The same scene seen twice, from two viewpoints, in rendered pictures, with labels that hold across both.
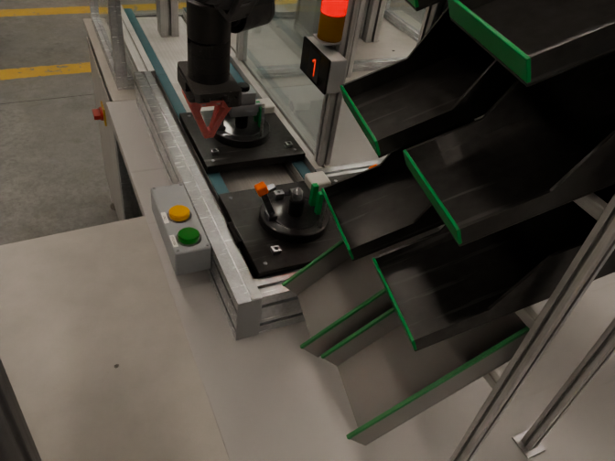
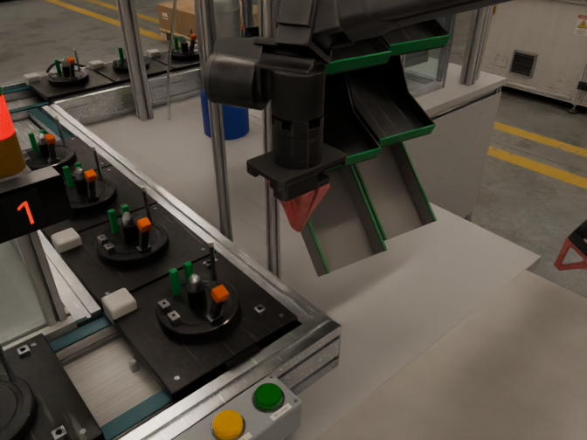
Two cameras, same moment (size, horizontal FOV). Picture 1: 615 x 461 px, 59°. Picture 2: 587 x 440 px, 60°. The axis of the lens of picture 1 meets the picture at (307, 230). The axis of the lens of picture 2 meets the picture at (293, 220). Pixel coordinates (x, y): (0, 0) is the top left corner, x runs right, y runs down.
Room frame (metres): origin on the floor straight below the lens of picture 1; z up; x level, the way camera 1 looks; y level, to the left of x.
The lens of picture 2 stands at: (0.79, 0.69, 1.58)
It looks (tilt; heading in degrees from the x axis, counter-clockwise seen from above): 34 degrees down; 260
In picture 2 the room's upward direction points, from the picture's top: straight up
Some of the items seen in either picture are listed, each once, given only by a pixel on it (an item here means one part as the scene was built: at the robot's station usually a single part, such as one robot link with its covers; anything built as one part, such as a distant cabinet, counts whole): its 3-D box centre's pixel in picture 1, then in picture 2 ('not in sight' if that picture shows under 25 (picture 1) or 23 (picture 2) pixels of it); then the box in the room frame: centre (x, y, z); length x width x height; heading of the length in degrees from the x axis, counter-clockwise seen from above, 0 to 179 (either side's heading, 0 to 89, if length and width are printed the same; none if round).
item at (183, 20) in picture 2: not in sight; (217, 25); (0.60, -5.44, 0.20); 1.20 x 0.80 x 0.41; 124
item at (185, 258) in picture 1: (179, 226); (229, 439); (0.81, 0.25, 0.93); 0.21 x 0.07 x 0.06; 31
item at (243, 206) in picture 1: (296, 203); (196, 292); (0.84, 0.03, 1.01); 0.24 x 0.24 x 0.13; 31
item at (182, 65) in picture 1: (209, 62); (297, 142); (0.70, 0.17, 1.34); 0.10 x 0.07 x 0.07; 31
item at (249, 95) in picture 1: (246, 98); not in sight; (1.14, 0.19, 1.06); 0.08 x 0.04 x 0.07; 118
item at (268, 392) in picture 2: (188, 237); (268, 397); (0.75, 0.22, 0.96); 0.04 x 0.04 x 0.02
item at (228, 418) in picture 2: (179, 214); (228, 426); (0.81, 0.25, 0.96); 0.04 x 0.04 x 0.02
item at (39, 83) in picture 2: not in sight; (65, 69); (1.29, -1.27, 1.01); 0.24 x 0.24 x 0.13; 31
